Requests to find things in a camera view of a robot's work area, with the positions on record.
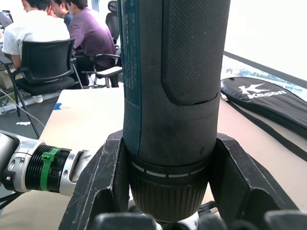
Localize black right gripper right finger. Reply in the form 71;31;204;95
208;133;301;230

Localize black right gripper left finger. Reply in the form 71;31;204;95
59;131;132;230

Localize dark green electric screwdriver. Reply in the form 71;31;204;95
117;0;231;222

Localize black Kason racket bag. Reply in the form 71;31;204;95
220;76;307;140

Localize black office chair with armrests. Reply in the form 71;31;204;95
81;53;124;88

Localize black mesh back chair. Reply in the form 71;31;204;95
4;37;83;118

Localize person in purple shirt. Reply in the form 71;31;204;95
65;0;120;88

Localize black high-back office chair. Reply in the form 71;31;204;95
105;0;120;46

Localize person in white shirt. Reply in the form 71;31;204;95
1;0;71;104

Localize person in dark blue shirt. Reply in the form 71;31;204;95
50;0;73;27

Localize black ribbed cable plug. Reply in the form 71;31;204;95
198;200;219;214

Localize green cable tie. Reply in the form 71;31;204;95
40;148;59;192

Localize black racket bag strap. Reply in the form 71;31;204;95
221;93;307;161

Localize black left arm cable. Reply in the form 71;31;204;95
0;191;24;215

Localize grey floor cable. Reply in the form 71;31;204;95
0;87;46;128

